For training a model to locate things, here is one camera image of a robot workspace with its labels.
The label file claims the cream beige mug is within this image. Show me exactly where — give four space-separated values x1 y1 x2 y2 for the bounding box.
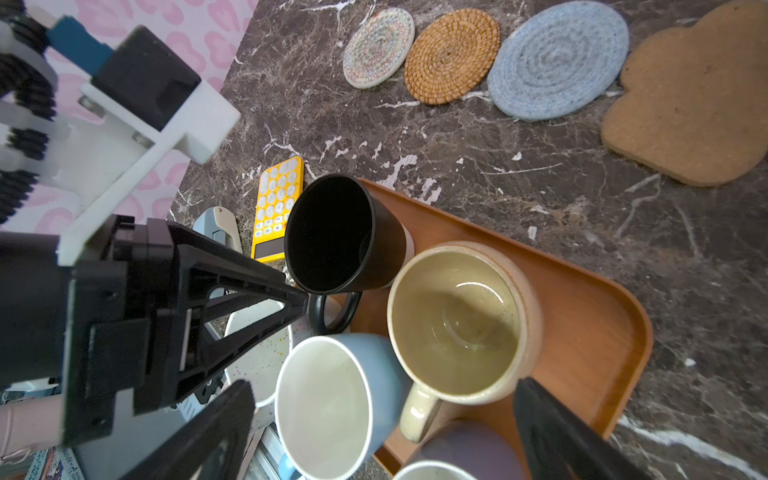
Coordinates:
387 241 545 443

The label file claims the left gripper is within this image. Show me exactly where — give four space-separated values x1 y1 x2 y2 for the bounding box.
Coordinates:
1 215 309 446

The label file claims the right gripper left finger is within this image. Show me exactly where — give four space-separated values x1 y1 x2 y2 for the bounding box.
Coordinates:
123 380 255 479

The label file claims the white mug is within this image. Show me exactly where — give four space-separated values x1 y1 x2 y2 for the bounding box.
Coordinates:
225 300 314 409

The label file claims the woven rattan round coaster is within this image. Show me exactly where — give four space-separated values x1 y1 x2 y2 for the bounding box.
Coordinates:
404 8 501 105

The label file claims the yellow calculator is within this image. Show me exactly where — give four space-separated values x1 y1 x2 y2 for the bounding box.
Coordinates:
251 156 304 263

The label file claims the light blue mug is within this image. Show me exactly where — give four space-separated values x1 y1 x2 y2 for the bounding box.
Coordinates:
275 333 412 479

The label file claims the black mug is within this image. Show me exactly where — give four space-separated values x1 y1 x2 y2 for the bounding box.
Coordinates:
284 174 415 335

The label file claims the grey blue stapler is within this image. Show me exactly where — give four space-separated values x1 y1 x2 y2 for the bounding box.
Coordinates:
193 206 243 254

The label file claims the cork flower-shaped coaster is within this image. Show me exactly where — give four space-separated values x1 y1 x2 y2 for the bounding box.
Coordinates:
601 1 767 187

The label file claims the pink rectangular bar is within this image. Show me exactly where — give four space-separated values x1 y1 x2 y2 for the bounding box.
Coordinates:
1 395 63 464

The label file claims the lavender mug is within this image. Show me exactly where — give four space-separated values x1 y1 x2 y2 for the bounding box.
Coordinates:
393 420 526 480

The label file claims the orange brown tray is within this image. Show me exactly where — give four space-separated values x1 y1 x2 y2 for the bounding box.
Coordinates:
351 183 653 478

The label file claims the grey woven round coaster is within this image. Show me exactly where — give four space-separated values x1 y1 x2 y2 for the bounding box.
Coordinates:
488 1 630 121

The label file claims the beige speckled round coaster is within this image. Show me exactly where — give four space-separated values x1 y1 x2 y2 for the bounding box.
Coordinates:
342 8 415 89

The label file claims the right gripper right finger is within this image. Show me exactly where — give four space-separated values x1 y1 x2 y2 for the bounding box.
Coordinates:
513 377 650 479

